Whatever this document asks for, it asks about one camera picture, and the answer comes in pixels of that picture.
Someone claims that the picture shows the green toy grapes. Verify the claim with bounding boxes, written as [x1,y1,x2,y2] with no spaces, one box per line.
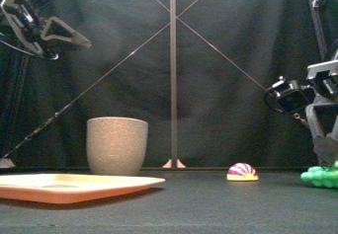
[299,160,338,189]

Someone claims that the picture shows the pink square plate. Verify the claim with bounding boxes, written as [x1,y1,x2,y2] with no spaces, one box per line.
[0,173,167,205]

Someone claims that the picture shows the thin diagonal brace rod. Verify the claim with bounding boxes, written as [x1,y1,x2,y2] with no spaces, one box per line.
[134,0,269,92]
[2,0,222,160]

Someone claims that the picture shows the striped toy fruit half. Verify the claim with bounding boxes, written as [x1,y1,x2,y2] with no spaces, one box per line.
[226,162,261,183]

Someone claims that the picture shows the black backdrop cloth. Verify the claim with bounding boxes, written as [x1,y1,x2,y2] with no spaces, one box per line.
[0,0,338,172]

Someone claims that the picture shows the gray speckled cup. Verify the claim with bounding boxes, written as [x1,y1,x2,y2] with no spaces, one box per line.
[86,117,151,177]

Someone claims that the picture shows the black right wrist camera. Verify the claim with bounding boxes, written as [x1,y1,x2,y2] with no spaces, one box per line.
[263,75,317,116]

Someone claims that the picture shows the slanted gray frame post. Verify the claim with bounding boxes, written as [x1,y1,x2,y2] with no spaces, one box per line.
[303,0,330,62]

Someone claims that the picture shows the vertical metal frame pole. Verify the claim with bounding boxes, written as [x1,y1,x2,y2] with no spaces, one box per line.
[169,0,179,169]

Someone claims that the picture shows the tan pole foot bracket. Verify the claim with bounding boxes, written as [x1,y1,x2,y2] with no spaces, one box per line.
[162,158,187,170]

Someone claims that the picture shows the white corner foot bracket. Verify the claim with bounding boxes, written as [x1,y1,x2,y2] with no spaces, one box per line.
[0,157,18,170]

